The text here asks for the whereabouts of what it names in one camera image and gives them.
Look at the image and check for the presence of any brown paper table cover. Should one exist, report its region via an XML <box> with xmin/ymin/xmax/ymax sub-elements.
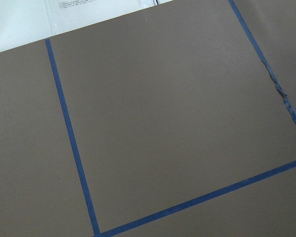
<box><xmin>0</xmin><ymin>0</ymin><xmax>296</xmax><ymax>237</ymax></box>

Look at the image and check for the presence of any white paper sheet with text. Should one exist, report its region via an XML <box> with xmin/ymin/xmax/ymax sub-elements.
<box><xmin>55</xmin><ymin>0</ymin><xmax>108</xmax><ymax>9</ymax></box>

